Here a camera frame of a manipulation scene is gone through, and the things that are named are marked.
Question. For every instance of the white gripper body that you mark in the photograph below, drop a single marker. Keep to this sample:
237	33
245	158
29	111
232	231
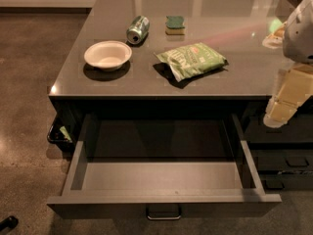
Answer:
299	36

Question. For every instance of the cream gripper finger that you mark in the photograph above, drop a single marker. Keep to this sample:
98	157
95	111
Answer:
275	39
278	114

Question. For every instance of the dark grey top drawer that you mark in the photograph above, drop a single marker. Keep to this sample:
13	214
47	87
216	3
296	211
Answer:
162	169

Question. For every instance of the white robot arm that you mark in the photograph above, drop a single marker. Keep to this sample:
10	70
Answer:
298	40

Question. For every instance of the dark grey drawer cabinet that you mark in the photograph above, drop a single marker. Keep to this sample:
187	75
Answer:
146	88

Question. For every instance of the green chip bag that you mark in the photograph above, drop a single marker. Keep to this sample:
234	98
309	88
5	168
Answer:
192	60

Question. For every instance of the green yellow sponge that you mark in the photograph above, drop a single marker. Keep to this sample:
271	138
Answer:
175	25

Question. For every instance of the green soda can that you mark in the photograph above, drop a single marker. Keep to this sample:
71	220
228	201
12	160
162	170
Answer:
138	30

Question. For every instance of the white paper bowl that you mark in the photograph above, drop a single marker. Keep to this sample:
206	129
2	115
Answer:
108	55

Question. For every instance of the black bin beside cabinet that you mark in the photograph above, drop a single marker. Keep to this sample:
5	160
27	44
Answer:
57	135

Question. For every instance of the black object on floor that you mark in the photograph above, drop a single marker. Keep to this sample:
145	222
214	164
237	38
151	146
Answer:
9	222

